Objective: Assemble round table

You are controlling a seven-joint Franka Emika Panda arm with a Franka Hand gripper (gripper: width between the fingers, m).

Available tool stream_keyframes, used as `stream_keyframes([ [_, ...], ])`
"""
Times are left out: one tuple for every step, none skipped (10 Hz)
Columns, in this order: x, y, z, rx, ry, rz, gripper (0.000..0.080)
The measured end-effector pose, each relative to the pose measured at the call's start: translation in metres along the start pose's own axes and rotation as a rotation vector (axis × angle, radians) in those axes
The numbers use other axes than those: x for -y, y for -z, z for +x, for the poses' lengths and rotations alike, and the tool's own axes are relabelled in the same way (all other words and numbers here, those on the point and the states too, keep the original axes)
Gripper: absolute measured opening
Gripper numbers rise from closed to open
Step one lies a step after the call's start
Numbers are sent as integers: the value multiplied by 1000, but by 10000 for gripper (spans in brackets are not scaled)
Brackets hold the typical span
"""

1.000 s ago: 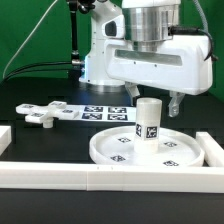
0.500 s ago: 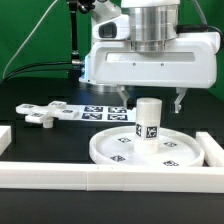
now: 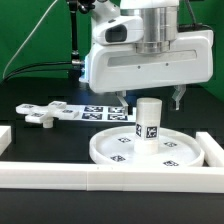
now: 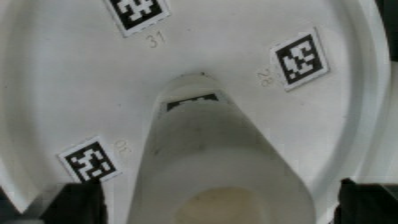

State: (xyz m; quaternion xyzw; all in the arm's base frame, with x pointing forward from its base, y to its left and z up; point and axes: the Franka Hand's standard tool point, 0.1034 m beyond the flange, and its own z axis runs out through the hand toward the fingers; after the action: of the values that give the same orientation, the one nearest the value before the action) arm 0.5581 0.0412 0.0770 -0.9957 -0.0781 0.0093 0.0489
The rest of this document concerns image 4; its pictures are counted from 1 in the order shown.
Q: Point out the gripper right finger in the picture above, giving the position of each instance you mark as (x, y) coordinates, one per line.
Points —
(369, 203)

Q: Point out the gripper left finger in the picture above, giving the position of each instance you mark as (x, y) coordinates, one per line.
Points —
(77, 207)

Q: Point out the white cylindrical table leg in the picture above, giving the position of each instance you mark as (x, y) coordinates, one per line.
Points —
(214, 179)

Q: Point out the white round table top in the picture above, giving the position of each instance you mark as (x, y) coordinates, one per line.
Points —
(93, 52)

